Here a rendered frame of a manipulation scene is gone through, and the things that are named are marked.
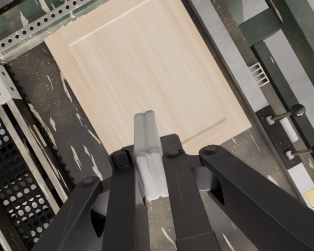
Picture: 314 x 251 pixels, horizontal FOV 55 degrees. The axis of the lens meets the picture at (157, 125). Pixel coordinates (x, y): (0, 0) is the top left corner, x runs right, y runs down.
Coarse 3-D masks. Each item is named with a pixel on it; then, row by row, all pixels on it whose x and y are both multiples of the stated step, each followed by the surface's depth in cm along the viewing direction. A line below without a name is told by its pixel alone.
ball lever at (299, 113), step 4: (296, 104) 82; (300, 104) 81; (292, 108) 82; (296, 108) 81; (300, 108) 80; (304, 108) 81; (288, 112) 85; (292, 112) 82; (296, 112) 81; (300, 112) 80; (304, 112) 81; (268, 116) 91; (276, 116) 89; (280, 116) 87; (284, 116) 86; (296, 116) 81; (300, 116) 81; (268, 120) 90; (272, 120) 90; (268, 124) 91
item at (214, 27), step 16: (192, 0) 92; (208, 0) 92; (208, 16) 92; (208, 32) 93; (224, 32) 92; (224, 48) 92; (224, 64) 95; (240, 64) 92; (240, 80) 92; (256, 96) 92; (272, 144) 93; (288, 176) 95; (304, 176) 92; (304, 192) 92
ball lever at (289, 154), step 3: (312, 147) 83; (288, 150) 91; (303, 150) 86; (306, 150) 85; (309, 150) 85; (312, 150) 83; (285, 153) 91; (288, 153) 90; (291, 153) 90; (294, 153) 89; (297, 153) 88; (300, 153) 87; (303, 153) 87; (288, 156) 91; (291, 156) 90; (294, 156) 91; (288, 159) 91
